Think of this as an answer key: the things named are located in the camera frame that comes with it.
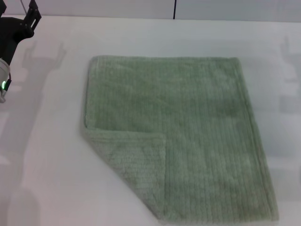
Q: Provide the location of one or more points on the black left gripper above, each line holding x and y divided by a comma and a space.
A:
10, 33

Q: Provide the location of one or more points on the green ribbed terry towel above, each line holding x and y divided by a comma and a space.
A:
188, 122

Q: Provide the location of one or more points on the black vertical wall strip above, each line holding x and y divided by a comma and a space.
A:
174, 9

